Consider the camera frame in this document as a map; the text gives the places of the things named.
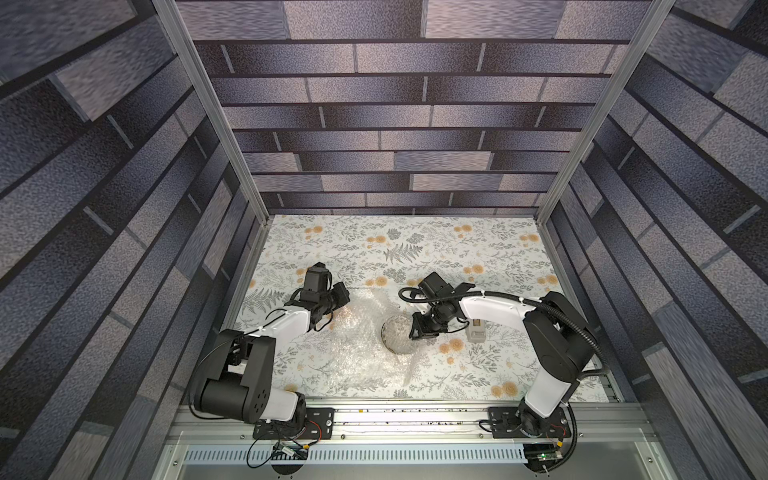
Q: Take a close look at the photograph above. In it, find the clear bubble wrap sheet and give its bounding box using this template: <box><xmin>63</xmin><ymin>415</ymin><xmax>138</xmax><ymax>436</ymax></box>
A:
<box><xmin>275</xmin><ymin>300</ymin><xmax>423</xmax><ymax>399</ymax></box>

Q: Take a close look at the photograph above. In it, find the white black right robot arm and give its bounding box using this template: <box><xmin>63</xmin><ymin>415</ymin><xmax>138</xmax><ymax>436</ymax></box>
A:
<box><xmin>398</xmin><ymin>287</ymin><xmax>606</xmax><ymax>420</ymax></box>

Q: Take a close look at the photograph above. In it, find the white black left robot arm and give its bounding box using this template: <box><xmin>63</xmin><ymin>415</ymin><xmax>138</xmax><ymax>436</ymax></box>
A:
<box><xmin>188</xmin><ymin>282</ymin><xmax>350</xmax><ymax>424</ymax></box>

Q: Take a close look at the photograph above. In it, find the grey tape dispenser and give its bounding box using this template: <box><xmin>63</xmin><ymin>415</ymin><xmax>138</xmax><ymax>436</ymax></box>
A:
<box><xmin>465</xmin><ymin>319</ymin><xmax>487</xmax><ymax>344</ymax></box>

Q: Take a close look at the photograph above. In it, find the left green circuit board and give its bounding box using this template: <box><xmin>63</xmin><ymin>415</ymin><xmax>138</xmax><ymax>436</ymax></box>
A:
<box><xmin>269</xmin><ymin>441</ymin><xmax>309</xmax><ymax>461</ymax></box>

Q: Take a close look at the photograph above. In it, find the green circuit board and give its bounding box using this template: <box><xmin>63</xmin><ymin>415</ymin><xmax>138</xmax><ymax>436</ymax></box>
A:
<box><xmin>523</xmin><ymin>442</ymin><xmax>563</xmax><ymax>473</ymax></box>
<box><xmin>269</xmin><ymin>441</ymin><xmax>309</xmax><ymax>461</ymax></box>

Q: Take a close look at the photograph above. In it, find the right green circuit board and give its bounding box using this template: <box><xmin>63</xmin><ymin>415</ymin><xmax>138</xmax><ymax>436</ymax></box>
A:
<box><xmin>523</xmin><ymin>442</ymin><xmax>563</xmax><ymax>473</ymax></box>

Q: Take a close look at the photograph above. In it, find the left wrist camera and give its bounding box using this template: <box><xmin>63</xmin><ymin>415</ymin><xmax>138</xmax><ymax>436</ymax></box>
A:
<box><xmin>303</xmin><ymin>262</ymin><xmax>333</xmax><ymax>294</ymax></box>

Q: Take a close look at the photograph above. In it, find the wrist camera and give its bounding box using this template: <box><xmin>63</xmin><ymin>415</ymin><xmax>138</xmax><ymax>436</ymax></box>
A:
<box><xmin>418</xmin><ymin>272</ymin><xmax>476</xmax><ymax>303</ymax></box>
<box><xmin>303</xmin><ymin>262</ymin><xmax>333</xmax><ymax>294</ymax></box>

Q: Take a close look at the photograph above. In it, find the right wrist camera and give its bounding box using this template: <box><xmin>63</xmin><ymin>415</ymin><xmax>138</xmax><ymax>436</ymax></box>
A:
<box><xmin>418</xmin><ymin>272</ymin><xmax>476</xmax><ymax>303</ymax></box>

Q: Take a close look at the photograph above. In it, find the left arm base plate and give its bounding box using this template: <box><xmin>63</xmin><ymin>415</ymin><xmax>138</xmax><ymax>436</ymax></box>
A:
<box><xmin>252</xmin><ymin>407</ymin><xmax>336</xmax><ymax>443</ymax></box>

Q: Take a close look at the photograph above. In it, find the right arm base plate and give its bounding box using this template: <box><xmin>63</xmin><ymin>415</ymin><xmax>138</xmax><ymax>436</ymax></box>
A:
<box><xmin>487</xmin><ymin>406</ymin><xmax>573</xmax><ymax>440</ymax></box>

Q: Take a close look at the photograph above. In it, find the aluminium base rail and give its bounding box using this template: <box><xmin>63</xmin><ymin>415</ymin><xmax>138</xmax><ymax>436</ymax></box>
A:
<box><xmin>165</xmin><ymin>398</ymin><xmax>658</xmax><ymax>445</ymax></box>

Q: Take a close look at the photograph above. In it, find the white perforated cable tray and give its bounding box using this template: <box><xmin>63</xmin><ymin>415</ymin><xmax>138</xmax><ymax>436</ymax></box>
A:
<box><xmin>183</xmin><ymin>444</ymin><xmax>528</xmax><ymax>466</ymax></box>

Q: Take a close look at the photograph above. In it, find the aluminium frame post left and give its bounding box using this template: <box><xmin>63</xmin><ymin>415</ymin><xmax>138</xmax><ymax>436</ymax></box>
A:
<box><xmin>152</xmin><ymin>0</ymin><xmax>269</xmax><ymax>226</ymax></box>

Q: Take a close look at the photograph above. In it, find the aluminium frame post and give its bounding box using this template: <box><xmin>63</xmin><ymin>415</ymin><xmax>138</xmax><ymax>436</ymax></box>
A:
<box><xmin>152</xmin><ymin>0</ymin><xmax>269</xmax><ymax>226</ymax></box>
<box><xmin>536</xmin><ymin>0</ymin><xmax>675</xmax><ymax>227</ymax></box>

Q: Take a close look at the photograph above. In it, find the aluminium frame post right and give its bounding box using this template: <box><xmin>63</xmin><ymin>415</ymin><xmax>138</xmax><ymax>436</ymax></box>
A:
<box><xmin>536</xmin><ymin>0</ymin><xmax>675</xmax><ymax>227</ymax></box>

